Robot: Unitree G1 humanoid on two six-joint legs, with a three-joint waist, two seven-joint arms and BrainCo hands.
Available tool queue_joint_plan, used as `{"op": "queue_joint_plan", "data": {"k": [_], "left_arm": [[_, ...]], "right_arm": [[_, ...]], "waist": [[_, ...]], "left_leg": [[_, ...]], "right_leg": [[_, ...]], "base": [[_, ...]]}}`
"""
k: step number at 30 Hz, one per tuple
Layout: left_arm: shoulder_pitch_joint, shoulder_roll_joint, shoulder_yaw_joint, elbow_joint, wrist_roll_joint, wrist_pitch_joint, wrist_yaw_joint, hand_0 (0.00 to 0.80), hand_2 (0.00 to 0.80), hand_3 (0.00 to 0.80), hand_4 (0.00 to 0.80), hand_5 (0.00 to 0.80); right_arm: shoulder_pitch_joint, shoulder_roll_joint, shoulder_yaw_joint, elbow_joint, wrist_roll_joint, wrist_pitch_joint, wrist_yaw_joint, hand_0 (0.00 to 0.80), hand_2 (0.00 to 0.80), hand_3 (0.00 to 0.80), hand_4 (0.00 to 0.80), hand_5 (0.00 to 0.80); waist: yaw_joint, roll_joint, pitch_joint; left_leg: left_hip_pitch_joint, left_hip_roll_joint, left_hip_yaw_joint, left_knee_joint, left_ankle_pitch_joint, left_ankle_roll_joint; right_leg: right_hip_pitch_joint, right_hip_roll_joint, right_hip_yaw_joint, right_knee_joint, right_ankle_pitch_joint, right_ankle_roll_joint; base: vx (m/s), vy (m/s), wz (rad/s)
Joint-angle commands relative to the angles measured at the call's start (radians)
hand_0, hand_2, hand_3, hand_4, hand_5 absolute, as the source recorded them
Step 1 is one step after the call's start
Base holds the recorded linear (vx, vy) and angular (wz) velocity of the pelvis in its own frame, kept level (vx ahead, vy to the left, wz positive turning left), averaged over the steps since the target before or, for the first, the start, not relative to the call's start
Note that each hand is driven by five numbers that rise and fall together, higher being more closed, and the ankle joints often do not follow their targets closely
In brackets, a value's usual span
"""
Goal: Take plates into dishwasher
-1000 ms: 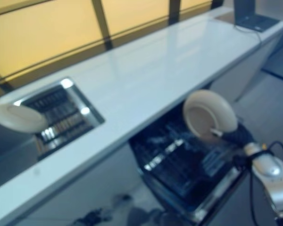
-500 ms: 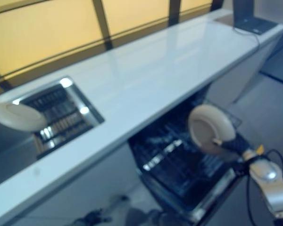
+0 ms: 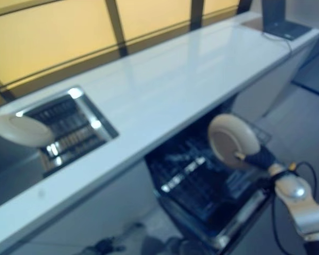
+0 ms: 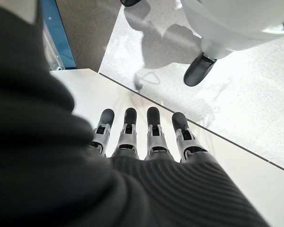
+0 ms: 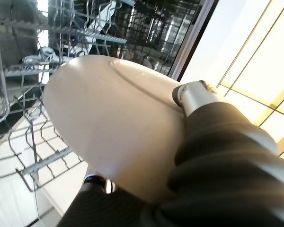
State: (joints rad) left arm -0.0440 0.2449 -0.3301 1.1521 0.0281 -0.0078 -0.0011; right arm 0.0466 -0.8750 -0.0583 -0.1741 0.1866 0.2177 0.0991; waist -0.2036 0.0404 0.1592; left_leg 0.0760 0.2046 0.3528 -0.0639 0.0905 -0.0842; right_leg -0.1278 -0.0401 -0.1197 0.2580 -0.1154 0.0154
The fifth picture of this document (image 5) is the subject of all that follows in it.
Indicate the built-in dishwasher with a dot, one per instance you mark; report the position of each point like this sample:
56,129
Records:
194,35

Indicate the yellow window with dark frame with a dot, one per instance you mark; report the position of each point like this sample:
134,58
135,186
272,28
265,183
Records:
262,71

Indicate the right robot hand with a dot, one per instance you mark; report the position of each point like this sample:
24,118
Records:
227,177

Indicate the white round plate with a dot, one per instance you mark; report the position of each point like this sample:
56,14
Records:
109,118

